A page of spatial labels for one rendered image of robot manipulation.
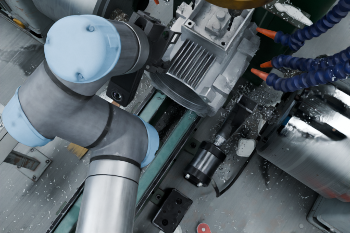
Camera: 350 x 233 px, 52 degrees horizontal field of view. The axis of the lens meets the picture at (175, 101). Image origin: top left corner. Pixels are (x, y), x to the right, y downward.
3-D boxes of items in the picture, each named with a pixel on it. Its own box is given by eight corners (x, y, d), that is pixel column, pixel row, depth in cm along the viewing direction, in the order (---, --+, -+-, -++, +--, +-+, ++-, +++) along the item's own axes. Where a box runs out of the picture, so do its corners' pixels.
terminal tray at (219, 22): (208, 0, 79) (212, -20, 72) (249, 24, 77) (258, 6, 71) (178, 40, 76) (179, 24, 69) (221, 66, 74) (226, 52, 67)
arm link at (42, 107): (71, 166, 50) (122, 116, 47) (-7, 139, 43) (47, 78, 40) (66, 128, 56) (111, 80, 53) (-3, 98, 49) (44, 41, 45)
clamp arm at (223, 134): (220, 126, 79) (244, 89, 54) (232, 133, 78) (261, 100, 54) (211, 139, 78) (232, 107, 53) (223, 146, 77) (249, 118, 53)
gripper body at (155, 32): (184, 34, 63) (164, 31, 51) (160, 75, 65) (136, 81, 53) (148, 12, 64) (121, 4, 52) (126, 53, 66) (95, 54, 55)
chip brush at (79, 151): (115, 91, 101) (115, 91, 100) (129, 102, 100) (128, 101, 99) (65, 149, 96) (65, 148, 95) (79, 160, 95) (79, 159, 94)
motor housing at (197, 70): (188, 24, 94) (193, -19, 76) (250, 62, 91) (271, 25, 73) (145, 84, 89) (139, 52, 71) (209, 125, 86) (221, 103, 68)
